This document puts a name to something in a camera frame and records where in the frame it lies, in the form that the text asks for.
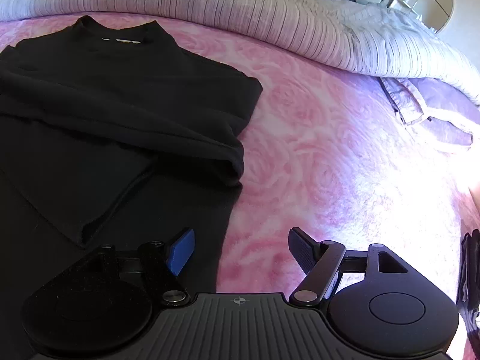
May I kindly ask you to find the black sweater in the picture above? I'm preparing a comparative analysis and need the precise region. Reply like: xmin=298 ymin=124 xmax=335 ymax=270
xmin=1 ymin=16 xmax=263 ymax=359

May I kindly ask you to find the pink rose bedsheet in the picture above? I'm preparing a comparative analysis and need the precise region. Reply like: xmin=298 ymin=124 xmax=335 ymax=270
xmin=1 ymin=13 xmax=479 ymax=359

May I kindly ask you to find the lilac crumpled garment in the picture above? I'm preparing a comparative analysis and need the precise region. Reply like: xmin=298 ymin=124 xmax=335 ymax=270
xmin=379 ymin=78 xmax=479 ymax=152

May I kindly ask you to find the white striped quilt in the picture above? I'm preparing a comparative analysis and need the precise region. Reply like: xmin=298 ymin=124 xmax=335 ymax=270
xmin=1 ymin=0 xmax=479 ymax=103

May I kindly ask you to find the white round mirror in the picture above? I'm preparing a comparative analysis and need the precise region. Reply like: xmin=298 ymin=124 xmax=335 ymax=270
xmin=413 ymin=0 xmax=453 ymax=33

